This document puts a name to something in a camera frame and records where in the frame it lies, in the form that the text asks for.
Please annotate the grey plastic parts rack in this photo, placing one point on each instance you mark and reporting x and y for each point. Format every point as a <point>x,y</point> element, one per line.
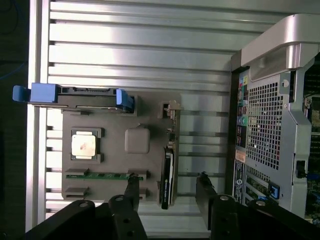
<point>112,150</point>

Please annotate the silver CPU chip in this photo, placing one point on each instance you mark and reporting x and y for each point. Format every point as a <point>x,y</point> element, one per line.
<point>83,146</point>

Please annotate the hard disk in blue caddy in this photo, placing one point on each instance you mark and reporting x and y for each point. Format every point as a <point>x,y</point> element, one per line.
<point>87,98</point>

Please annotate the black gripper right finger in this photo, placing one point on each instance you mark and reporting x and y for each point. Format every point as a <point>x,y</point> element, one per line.
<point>222,220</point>

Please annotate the blue case release latch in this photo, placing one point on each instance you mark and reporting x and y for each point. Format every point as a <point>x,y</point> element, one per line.
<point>274,192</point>

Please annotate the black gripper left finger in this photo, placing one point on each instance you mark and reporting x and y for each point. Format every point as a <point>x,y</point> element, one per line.
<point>125,220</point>

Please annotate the green RAM stick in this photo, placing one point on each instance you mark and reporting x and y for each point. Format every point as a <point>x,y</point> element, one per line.
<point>100,175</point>

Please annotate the open grey PC case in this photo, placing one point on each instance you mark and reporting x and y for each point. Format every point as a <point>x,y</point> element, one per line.
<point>270,125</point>

